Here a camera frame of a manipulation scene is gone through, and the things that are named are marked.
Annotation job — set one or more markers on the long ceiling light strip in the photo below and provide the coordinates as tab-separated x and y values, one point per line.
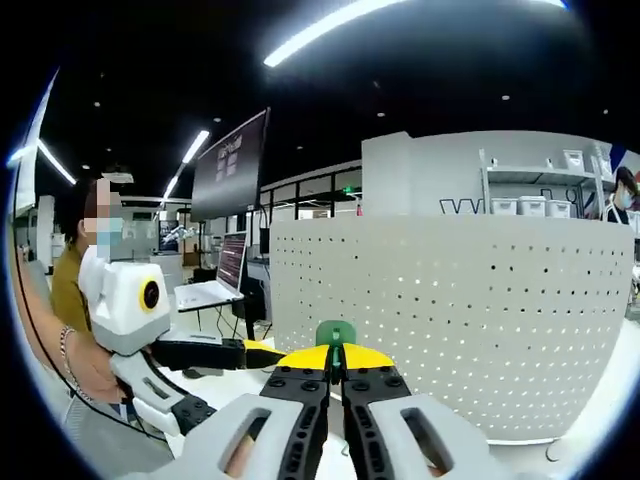
320	35

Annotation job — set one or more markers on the short ceiling light strip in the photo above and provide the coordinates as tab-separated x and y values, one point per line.
196	146
171	189

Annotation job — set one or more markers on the green hook assembly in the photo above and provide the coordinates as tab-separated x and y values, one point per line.
336	332

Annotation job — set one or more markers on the open silver laptop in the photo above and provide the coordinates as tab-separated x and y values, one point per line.
231	262

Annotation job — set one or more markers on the white perforated mounting plate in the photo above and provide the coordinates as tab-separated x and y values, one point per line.
450	325

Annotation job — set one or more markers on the person's left hand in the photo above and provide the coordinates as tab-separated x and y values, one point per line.
95	372

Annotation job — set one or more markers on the white storage shelf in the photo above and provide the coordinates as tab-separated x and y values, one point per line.
540	175

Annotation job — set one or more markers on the grey mesh office chair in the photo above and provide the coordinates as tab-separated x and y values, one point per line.
115	435

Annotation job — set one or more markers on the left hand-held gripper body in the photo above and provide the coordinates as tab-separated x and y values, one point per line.
120	310

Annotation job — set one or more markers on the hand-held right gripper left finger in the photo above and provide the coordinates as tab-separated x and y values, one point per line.
260	435

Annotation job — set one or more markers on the large dark wall screen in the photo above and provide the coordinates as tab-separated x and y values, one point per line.
230	165

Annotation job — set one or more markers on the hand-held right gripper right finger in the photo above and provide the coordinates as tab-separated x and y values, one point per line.
400	440

